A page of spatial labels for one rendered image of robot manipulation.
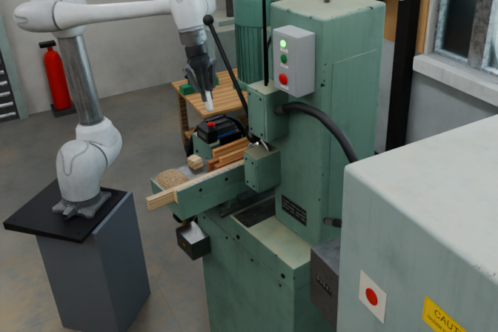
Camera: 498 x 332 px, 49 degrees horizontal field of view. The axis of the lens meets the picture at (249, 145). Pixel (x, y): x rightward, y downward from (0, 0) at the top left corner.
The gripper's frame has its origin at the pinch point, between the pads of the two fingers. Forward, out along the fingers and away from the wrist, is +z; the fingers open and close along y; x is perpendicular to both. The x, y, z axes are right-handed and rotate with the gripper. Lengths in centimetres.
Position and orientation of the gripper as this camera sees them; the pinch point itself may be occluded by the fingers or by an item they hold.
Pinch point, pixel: (207, 101)
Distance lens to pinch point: 192.4
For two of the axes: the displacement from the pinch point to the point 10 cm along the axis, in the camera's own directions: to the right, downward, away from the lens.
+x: -5.5, -1.3, 8.2
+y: 8.1, -3.2, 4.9
